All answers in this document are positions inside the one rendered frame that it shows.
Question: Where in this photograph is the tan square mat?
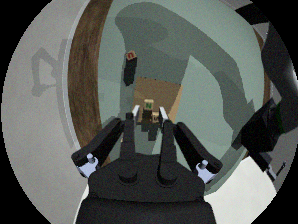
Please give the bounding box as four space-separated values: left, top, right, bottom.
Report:
132 76 183 125

